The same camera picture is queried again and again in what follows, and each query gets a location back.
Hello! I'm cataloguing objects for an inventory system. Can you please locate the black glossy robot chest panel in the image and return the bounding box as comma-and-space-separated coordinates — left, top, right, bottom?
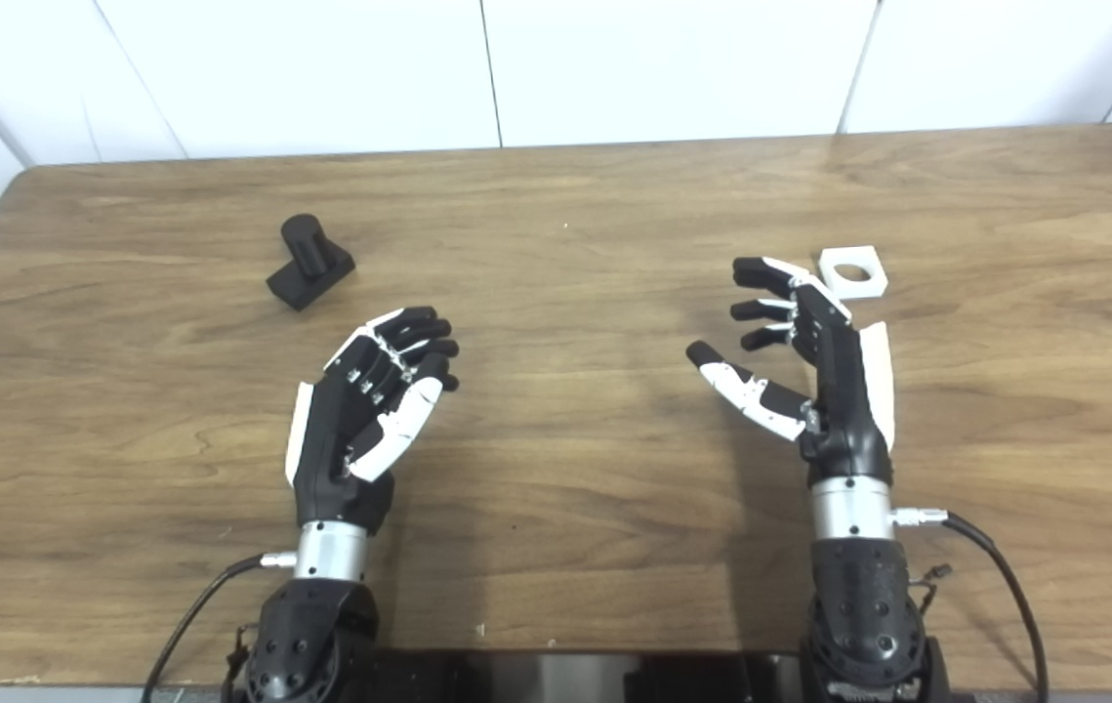
360, 649, 810, 703

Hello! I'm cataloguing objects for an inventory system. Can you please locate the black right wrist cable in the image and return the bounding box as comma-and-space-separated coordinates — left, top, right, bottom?
892, 506, 1050, 703

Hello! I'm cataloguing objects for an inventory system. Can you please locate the thin black right wrist wire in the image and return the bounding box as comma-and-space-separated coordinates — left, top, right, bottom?
907, 563, 954, 618

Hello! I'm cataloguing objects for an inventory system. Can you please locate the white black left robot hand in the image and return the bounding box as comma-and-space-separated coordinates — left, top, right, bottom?
284, 307, 461, 536

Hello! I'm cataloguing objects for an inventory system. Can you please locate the white square piece with hole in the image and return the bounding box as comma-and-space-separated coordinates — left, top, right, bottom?
817, 246, 889, 300

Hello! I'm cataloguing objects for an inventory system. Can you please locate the thin black wrist wire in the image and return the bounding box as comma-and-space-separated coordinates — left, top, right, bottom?
222, 625, 260, 703
907, 563, 954, 618

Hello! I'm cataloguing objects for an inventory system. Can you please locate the thin black left wrist wire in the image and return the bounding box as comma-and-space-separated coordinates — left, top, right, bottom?
222, 625, 260, 703

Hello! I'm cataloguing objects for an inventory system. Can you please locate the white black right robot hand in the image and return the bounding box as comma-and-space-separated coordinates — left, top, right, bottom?
685, 256, 898, 489

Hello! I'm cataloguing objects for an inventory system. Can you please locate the black peg with square base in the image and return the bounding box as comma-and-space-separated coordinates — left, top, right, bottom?
266, 214, 357, 311

